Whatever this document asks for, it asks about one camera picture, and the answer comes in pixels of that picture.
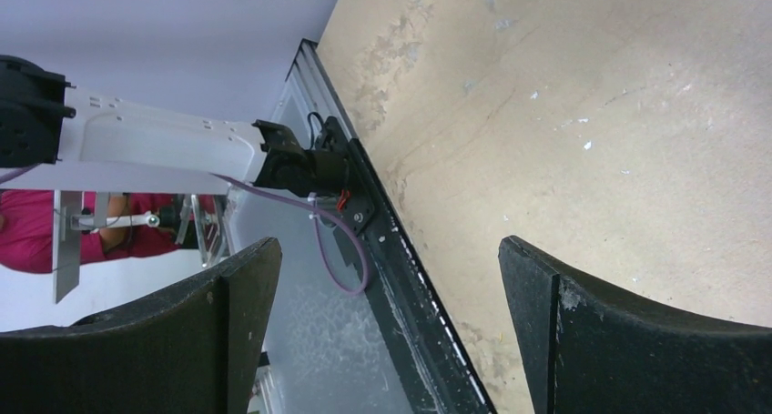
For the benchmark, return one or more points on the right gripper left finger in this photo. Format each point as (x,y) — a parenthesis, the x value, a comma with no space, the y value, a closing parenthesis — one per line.
(191,347)

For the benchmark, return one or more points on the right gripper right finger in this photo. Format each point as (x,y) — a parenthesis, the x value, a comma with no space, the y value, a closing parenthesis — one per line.
(589,346)

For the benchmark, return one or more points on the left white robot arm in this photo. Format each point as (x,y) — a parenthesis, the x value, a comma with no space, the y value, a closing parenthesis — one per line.
(57,136)

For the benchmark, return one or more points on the person in red shirt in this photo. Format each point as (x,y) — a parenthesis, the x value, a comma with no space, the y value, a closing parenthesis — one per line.
(32,232)

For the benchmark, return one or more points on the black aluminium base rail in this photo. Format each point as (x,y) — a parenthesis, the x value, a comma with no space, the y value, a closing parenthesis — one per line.
(356,326)

